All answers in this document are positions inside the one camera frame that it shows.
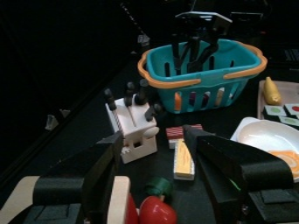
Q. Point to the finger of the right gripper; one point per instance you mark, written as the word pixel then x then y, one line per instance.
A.
pixel 177 55
pixel 204 54

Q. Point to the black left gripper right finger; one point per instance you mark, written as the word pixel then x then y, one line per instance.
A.
pixel 233 175

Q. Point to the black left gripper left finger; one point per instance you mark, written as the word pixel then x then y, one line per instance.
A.
pixel 77 180

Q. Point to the beige wooden tray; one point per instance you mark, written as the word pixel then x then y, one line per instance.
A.
pixel 119 201

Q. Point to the yellow toy cheese slice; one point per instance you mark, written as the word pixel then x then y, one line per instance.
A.
pixel 183 160

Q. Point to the orange toy piece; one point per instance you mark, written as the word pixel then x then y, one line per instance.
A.
pixel 177 102

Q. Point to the red striped toy meat piece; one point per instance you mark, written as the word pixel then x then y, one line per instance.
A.
pixel 175 133

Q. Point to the white toy knife block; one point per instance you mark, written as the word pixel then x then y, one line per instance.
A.
pixel 136 137

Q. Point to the red toy tomato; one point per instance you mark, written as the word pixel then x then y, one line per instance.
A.
pixel 157 211

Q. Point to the toy sushi with green dot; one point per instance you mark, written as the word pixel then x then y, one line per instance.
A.
pixel 275 111
pixel 291 121

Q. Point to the beige cutting board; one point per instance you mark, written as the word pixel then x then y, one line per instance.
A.
pixel 290 92

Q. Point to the toy sushi with red dot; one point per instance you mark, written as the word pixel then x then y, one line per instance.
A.
pixel 294 109

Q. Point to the clear table edge bracket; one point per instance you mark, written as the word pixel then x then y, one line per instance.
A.
pixel 51 122

